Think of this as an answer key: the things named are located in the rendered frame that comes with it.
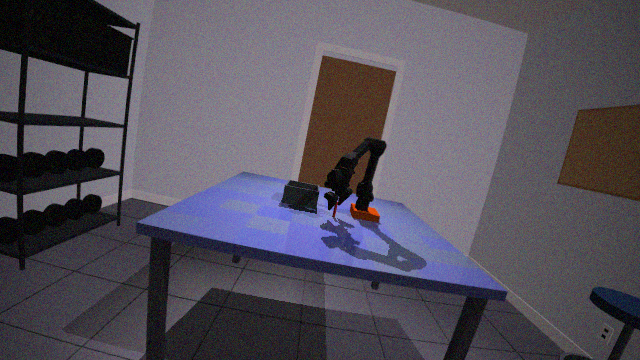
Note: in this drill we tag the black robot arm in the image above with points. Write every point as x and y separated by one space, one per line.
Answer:
364 190

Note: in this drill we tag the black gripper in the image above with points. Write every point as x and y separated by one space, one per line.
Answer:
342 192

